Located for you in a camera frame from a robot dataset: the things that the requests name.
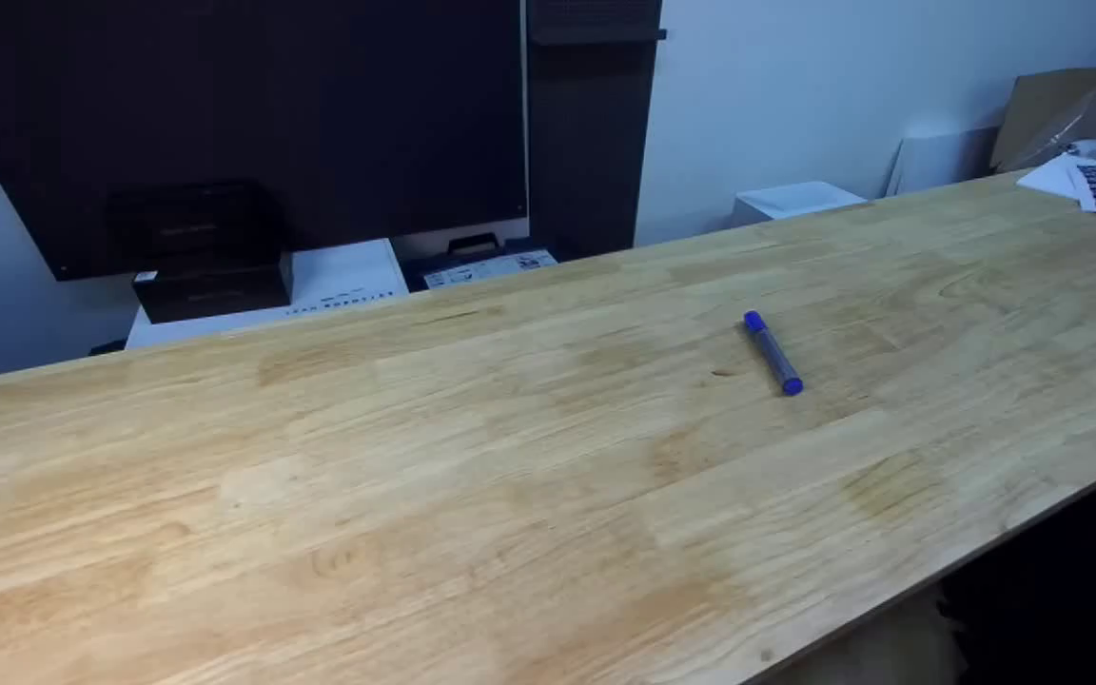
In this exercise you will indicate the brown cardboard box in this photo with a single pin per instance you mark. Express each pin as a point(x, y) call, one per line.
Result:
point(1057, 109)

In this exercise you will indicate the low white box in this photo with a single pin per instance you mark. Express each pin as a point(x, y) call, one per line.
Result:
point(798, 200)

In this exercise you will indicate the black box device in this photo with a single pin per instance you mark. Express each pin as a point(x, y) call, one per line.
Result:
point(198, 250)

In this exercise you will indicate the large black monitor screen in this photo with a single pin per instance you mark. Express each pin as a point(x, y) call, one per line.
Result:
point(255, 116)

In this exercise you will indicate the white plastic container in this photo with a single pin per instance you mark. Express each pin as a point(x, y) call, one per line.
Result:
point(943, 156)

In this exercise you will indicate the blue capped grey marker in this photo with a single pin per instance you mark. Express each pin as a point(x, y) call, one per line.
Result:
point(773, 353)

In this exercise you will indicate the tall dark brown panel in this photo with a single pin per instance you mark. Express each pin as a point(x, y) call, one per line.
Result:
point(590, 126)

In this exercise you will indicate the white paper sheets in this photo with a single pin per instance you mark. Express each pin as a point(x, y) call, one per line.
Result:
point(1050, 178)

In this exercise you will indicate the black case with white label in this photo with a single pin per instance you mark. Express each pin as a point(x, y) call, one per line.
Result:
point(484, 269)

